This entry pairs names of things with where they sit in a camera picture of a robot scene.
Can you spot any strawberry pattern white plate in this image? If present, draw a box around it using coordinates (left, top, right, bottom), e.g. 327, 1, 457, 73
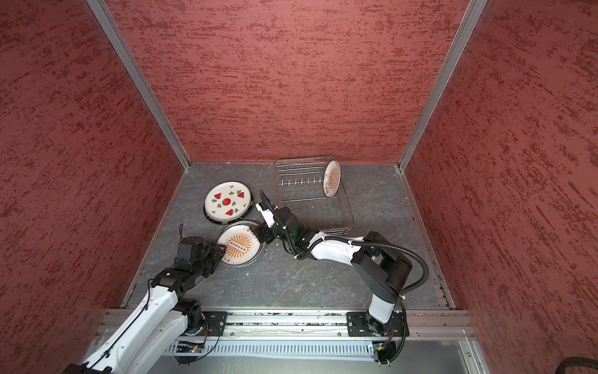
204, 181, 253, 221

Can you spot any brown leaf pattern plate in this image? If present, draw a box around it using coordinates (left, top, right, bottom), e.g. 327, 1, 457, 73
322, 160, 341, 198

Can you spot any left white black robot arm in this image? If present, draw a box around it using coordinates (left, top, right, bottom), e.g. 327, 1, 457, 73
63, 236, 226, 373

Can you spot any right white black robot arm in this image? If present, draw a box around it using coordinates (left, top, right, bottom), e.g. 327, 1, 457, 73
256, 202, 413, 337

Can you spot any left small circuit board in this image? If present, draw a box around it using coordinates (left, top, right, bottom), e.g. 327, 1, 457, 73
175, 341, 206, 354

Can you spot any small circuit board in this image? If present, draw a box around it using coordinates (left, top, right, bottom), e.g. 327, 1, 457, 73
369, 341, 397, 361
175, 341, 206, 354

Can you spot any right small circuit board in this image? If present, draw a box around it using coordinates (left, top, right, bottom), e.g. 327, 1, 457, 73
369, 341, 397, 361

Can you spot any left corner aluminium profile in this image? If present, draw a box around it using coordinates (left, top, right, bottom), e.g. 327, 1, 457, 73
87, 0, 192, 172

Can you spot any corner aluminium profile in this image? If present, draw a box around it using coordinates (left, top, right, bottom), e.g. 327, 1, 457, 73
398, 0, 487, 173
87, 0, 192, 172

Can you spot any right corner aluminium profile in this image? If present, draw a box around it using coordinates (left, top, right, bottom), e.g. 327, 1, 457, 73
398, 0, 487, 173

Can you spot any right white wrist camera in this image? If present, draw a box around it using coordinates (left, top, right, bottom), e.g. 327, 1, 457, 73
255, 190, 276, 228

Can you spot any metal wire dish rack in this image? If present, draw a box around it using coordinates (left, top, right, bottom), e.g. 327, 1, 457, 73
273, 156, 354, 235

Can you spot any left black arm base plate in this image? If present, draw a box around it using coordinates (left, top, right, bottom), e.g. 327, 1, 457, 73
184, 311, 228, 338

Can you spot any white slotted cable duct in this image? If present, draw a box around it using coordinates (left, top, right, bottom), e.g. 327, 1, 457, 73
163, 341, 374, 361

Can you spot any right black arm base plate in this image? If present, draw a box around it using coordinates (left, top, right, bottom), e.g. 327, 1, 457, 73
346, 311, 411, 338

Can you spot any aluminium mounting rail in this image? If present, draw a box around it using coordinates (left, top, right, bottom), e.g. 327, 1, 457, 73
93, 307, 476, 341

